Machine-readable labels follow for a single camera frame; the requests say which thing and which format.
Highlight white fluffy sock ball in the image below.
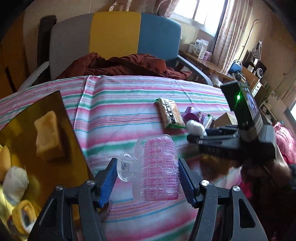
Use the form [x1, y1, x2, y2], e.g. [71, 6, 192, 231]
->
[186, 120, 207, 137]

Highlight pink clear hair roller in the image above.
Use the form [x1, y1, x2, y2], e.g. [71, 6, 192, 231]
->
[116, 135, 180, 201]

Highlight beige medicine box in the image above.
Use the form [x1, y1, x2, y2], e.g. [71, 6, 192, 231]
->
[213, 113, 237, 127]

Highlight red fleece blanket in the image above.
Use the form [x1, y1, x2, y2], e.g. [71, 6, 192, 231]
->
[273, 122, 295, 165]

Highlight purple snack packet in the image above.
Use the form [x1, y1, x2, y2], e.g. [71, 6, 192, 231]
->
[182, 107, 205, 123]

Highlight yellow patterned rolled sock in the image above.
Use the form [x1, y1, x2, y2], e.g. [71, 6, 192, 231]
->
[7, 200, 41, 237]

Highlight white rolled sock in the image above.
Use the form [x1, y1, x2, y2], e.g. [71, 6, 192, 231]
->
[3, 166, 29, 205]

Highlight wooden side desk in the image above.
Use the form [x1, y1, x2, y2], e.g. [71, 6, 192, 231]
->
[179, 50, 234, 82]

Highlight yellow sponge block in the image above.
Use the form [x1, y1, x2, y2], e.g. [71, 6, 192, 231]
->
[34, 110, 65, 161]

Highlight gold rectangular tray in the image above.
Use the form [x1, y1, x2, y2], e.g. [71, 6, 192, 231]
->
[0, 90, 94, 241]

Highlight pink floral curtain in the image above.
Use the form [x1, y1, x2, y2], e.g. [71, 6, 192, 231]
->
[212, 0, 253, 71]

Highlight tan rolled sock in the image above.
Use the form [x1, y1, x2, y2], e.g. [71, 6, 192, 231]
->
[0, 145, 11, 182]

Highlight white boxes on desk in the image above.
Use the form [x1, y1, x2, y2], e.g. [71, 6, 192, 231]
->
[188, 39, 212, 61]

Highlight striped pink green tablecloth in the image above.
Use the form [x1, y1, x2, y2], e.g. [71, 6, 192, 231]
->
[1, 76, 230, 240]

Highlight dark red jacket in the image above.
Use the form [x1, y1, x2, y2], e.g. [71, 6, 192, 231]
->
[57, 52, 192, 80]

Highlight grey yellow blue chair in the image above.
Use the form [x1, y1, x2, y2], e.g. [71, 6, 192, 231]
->
[21, 11, 212, 89]

